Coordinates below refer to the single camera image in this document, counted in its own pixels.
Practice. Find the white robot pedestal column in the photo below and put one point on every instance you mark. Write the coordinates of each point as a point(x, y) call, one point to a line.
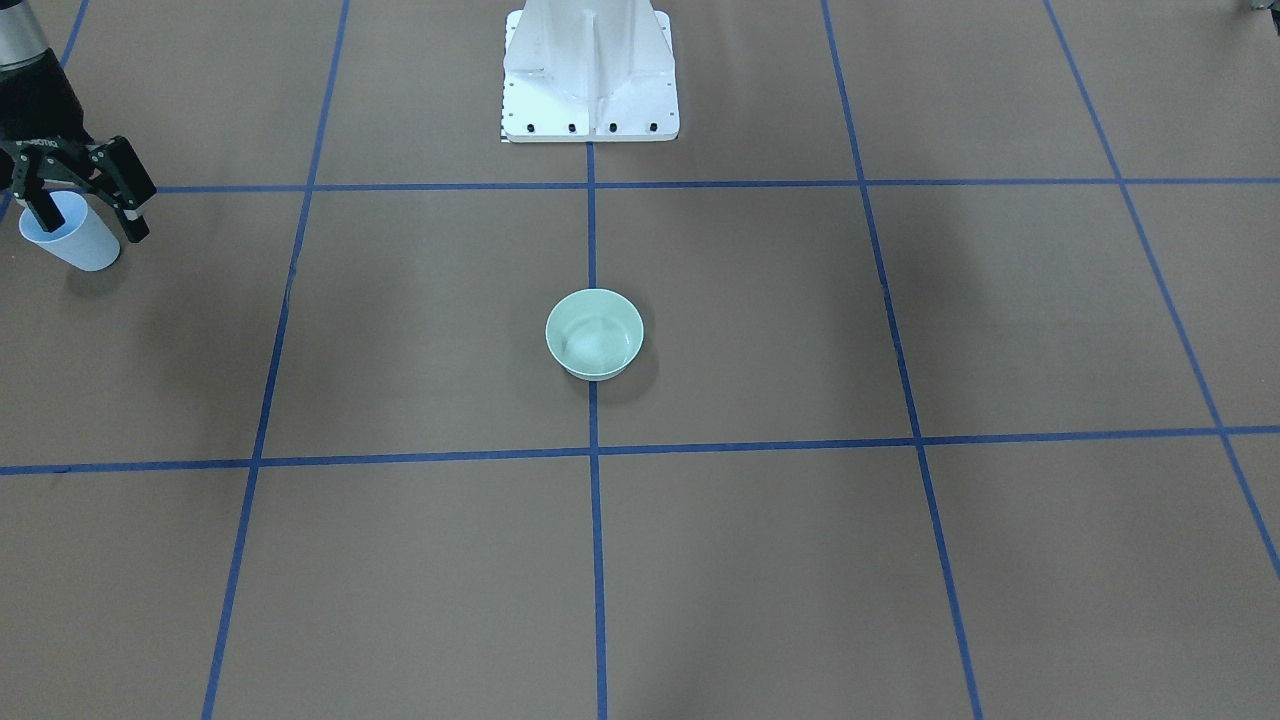
point(589, 72)

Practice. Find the mint green bowl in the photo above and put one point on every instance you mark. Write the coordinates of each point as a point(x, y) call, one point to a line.
point(594, 334)

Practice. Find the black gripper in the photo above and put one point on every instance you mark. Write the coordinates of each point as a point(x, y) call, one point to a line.
point(40, 112)

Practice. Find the light blue plastic cup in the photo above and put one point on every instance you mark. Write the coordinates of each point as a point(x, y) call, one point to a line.
point(83, 240)

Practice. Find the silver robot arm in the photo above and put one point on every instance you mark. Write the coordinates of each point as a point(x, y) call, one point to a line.
point(23, 39)

